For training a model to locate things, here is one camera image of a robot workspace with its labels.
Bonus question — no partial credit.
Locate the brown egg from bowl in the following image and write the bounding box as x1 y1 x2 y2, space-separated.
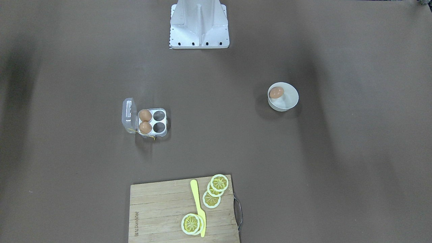
269 86 285 99

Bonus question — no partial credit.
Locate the clear plastic egg box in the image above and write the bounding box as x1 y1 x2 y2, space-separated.
121 98 168 139

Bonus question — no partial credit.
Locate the brown egg in box front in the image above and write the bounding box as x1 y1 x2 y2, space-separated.
138 121 153 134

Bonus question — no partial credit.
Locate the brown egg in box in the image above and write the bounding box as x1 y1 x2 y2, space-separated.
138 121 153 134
138 109 153 122

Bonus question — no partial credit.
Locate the brown egg in box rear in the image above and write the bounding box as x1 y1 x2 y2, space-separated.
138 109 153 122

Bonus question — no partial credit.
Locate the lemon slice top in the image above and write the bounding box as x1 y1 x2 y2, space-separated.
210 174 229 192

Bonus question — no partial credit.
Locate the yellow plastic knife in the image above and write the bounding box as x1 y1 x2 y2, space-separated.
190 179 207 238

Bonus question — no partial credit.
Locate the lemon slice middle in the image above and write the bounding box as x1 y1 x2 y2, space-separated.
207 182 225 197

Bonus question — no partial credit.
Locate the white bowl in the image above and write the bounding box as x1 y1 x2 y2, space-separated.
267 82 299 112

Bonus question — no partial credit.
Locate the lemon slice lower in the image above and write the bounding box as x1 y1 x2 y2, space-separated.
202 191 221 209

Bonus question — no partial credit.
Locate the lemon slice pair front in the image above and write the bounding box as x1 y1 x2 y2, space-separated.
181 213 204 236

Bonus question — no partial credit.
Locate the bamboo cutting board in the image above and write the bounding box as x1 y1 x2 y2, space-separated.
128 175 241 243

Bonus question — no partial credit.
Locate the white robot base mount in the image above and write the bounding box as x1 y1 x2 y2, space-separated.
169 0 230 49

